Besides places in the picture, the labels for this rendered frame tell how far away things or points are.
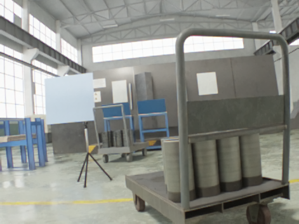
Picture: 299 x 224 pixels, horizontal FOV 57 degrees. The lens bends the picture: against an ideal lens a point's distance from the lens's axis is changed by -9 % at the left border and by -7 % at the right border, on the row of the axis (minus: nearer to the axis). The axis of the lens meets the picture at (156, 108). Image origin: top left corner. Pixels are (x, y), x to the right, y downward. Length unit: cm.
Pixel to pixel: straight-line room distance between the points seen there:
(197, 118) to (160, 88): 629
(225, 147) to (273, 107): 28
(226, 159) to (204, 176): 14
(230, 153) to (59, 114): 673
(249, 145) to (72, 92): 667
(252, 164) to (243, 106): 35
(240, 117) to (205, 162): 26
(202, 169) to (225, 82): 629
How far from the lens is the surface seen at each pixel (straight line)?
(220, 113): 120
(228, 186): 143
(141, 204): 209
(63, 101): 787
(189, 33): 113
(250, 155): 148
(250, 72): 778
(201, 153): 134
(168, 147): 129
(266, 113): 135
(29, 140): 520
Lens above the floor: 62
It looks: 2 degrees up
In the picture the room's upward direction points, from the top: 5 degrees counter-clockwise
